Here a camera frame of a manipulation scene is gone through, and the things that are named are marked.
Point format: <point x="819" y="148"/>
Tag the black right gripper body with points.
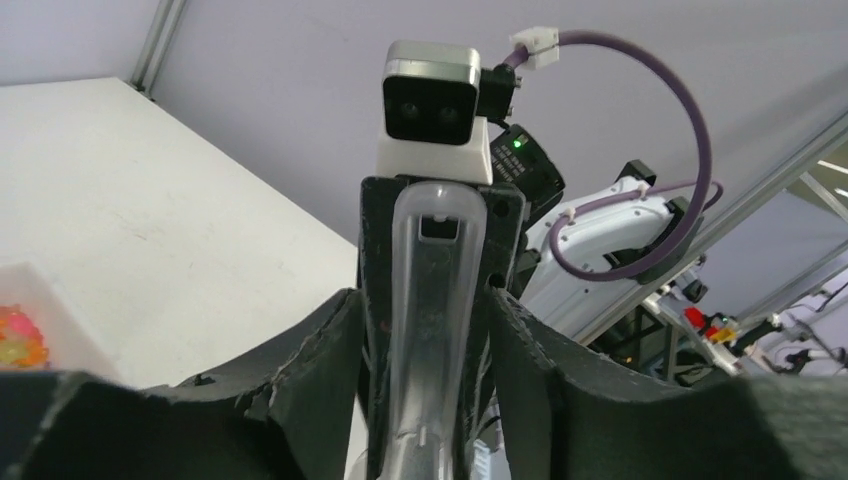
<point x="505" y="206"/>

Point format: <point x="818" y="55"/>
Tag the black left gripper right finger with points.
<point x="570" y="413"/>

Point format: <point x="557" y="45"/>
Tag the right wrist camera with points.
<point x="431" y="128"/>

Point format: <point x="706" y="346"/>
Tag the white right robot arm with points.
<point x="584" y="252"/>

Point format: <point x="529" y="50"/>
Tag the white star candy bin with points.
<point x="74" y="343"/>

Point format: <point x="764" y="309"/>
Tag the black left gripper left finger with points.
<point x="282" y="410"/>

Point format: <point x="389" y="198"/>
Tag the translucent plastic scoop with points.
<point x="438" y="233"/>

